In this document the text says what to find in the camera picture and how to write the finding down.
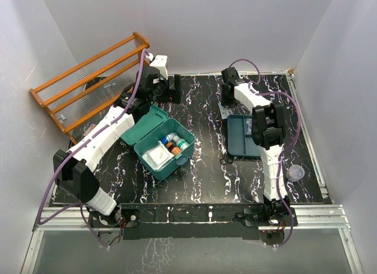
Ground white blue sachet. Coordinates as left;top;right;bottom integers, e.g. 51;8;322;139
218;103;233;119

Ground teal plastic medicine box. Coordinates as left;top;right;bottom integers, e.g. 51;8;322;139
121;105;196;181

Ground clear bag small items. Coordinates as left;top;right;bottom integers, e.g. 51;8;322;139
244;118;252;136

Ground white bottle blue label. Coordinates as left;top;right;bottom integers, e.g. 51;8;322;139
160;133;176;145

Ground white bottle green label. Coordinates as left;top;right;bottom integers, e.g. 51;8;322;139
173;135;189;151

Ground brown bottle orange label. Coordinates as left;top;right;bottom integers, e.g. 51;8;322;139
166;142;182;156

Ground dark teal tray insert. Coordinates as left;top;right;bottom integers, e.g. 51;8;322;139
227;114;261;160

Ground white square gauze pack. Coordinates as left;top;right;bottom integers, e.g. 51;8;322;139
143;144;174;171

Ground small scissors white sheath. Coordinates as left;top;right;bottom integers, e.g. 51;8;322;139
219;148;233;165

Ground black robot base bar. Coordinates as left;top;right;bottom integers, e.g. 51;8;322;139
89;203;298;240

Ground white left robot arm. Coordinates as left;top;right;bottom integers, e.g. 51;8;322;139
52;66;181;226

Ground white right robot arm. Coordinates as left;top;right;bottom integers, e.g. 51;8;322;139
221;67;289;225

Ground orange wooden shelf rack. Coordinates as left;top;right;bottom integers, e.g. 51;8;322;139
29;32;150;144

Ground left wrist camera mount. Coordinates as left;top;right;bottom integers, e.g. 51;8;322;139
146;53;168;79

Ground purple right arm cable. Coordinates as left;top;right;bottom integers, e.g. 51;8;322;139
229;58;303;247

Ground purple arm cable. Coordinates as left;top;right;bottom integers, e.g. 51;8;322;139
38;49;151;247
229;58;303;247

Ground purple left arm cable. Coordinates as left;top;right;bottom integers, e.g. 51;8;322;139
38;49;151;247

